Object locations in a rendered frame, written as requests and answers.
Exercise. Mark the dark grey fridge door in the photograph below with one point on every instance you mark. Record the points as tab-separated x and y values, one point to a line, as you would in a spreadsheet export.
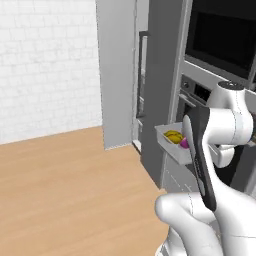
160	73

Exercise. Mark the purple onion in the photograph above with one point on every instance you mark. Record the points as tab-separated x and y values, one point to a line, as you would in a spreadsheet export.
184	143

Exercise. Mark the grey vegetable container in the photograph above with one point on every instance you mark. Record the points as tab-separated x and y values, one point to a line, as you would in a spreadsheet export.
173	150

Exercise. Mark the pale grey cabinet column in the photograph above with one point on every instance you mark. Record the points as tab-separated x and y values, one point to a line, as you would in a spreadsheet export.
176	176

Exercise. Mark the silver built-in oven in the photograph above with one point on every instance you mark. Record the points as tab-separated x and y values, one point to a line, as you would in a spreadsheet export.
195	87

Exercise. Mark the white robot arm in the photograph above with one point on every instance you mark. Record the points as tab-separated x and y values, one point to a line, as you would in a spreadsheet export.
230	126

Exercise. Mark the grey fridge body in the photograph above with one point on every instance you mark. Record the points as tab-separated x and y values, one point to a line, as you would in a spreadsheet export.
116	66

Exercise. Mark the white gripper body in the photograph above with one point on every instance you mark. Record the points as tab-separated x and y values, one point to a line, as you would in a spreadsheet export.
224	156

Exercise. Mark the yellow lemon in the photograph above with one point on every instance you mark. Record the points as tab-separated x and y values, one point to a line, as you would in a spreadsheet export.
173	136

